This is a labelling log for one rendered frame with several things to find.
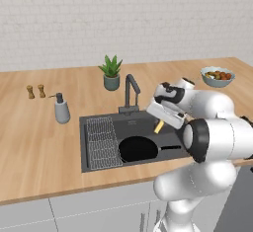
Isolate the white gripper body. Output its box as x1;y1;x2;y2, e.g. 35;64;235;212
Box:
145;100;188;130

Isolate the yellow sponge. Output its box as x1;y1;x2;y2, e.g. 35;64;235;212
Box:
153;119;165;134

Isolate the dark grey sink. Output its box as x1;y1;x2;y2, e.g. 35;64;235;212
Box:
78;110;196;174

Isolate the black frying pan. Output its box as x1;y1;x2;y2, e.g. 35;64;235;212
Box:
118;135;183;164

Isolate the dark grey tap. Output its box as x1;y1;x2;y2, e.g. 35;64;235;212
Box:
118;73;142;115

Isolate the grey bowl of fruit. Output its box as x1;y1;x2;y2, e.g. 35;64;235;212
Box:
200;65;236;89

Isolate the green plant in grey pot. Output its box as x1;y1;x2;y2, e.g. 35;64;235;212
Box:
97;54;124;92

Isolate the grey soap dispenser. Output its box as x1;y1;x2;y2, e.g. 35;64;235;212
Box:
47;92;72;125

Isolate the light grey drawer front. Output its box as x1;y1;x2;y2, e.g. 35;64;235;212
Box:
0;197;55;230
48;180;166;221

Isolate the dark grey dishwasher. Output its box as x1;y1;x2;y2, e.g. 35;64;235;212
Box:
212;165;253;232

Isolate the light grey cupboard door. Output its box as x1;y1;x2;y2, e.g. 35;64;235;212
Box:
53;201;153;232
0;219;58;232

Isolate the wooden shaker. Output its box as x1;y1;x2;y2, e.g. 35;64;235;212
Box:
37;83;46;99
26;84;36;100

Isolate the wire drying rack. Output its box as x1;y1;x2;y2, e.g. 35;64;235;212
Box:
85;116;124;171

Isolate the grey cupboard handle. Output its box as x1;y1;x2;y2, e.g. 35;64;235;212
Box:
140;211;146;232
154;208;162;229

